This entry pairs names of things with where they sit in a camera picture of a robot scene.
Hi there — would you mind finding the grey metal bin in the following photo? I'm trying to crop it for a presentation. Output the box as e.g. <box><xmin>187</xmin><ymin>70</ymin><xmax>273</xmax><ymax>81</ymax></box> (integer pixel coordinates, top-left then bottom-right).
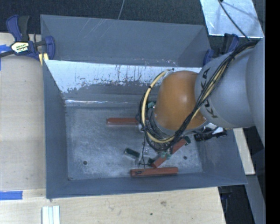
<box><xmin>39</xmin><ymin>14</ymin><xmax>249</xmax><ymax>199</ymax></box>

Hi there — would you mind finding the red-brown flat block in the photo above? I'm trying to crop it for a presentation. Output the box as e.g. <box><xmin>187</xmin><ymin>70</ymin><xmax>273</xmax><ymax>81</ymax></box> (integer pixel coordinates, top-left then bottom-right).
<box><xmin>152</xmin><ymin>138</ymin><xmax>188</xmax><ymax>169</ymax></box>
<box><xmin>130</xmin><ymin>167</ymin><xmax>179</xmax><ymax>178</ymax></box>
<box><xmin>106</xmin><ymin>117</ymin><xmax>140</xmax><ymax>126</ymax></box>

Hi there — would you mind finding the black cylinder on white bracket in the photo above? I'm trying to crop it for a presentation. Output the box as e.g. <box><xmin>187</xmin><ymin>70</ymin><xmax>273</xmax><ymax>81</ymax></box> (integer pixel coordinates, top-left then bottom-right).
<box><xmin>193</xmin><ymin>126</ymin><xmax>227</xmax><ymax>142</ymax></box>

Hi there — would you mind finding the pale wood board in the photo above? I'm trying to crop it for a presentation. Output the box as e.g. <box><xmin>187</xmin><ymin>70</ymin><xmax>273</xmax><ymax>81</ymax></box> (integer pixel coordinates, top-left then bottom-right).
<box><xmin>0</xmin><ymin>33</ymin><xmax>47</xmax><ymax>192</ymax></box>

